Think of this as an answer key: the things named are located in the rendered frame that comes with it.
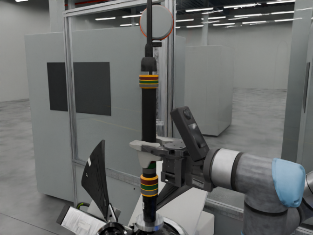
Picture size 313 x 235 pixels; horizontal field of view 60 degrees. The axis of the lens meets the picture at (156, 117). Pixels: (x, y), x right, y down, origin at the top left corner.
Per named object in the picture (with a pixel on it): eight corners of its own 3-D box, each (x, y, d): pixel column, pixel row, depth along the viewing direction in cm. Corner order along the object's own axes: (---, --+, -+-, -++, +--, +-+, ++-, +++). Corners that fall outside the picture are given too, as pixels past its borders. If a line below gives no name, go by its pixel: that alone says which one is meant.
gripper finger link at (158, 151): (138, 153, 59) (175, 159, 55) (138, 146, 59) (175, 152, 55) (148, 147, 63) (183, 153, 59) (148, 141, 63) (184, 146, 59)
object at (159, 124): (149, 135, 133) (149, 119, 132) (163, 135, 133) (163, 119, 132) (148, 141, 123) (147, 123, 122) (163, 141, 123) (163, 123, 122)
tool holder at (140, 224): (137, 211, 73) (137, 177, 71) (163, 211, 73) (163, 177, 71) (133, 231, 64) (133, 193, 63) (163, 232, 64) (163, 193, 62)
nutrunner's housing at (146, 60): (142, 227, 70) (140, 44, 62) (157, 228, 70) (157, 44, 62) (141, 237, 66) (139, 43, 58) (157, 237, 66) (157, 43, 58)
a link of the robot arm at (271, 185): (295, 222, 43) (301, 172, 42) (229, 201, 50) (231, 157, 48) (303, 202, 49) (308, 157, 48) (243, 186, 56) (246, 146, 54)
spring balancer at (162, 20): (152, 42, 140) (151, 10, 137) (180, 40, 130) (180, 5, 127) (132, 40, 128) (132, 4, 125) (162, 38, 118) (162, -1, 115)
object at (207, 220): (186, 223, 144) (187, 204, 142) (214, 234, 135) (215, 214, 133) (168, 239, 131) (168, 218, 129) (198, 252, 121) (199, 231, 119)
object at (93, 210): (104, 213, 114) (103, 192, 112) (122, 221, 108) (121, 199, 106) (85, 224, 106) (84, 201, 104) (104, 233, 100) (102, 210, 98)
